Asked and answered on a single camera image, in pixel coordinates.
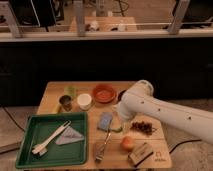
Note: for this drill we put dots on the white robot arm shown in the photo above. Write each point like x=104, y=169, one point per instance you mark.
x=138, y=99

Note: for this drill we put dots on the orange fruit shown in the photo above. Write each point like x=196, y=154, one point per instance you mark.
x=127, y=143

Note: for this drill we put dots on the green plastic cup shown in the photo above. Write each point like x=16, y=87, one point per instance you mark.
x=70, y=91

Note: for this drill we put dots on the green plastic tray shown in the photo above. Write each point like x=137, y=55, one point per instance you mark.
x=41, y=127

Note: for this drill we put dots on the grey triangular cloth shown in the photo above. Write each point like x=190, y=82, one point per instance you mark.
x=69, y=135

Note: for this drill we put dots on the orange bowl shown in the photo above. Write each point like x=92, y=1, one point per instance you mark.
x=103, y=93

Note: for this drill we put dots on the wooden table board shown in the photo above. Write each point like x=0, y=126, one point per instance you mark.
x=114, y=157

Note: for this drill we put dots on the green chili pepper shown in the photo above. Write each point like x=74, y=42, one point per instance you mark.
x=116, y=130

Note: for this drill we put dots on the grey metal rail frame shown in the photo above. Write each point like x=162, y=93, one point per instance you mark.
x=60, y=20

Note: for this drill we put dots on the white cup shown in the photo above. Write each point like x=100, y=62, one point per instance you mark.
x=84, y=101

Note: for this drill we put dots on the wooden block brush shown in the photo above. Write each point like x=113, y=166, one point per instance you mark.
x=140, y=153

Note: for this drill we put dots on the dark brown bowl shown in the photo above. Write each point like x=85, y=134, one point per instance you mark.
x=120, y=95

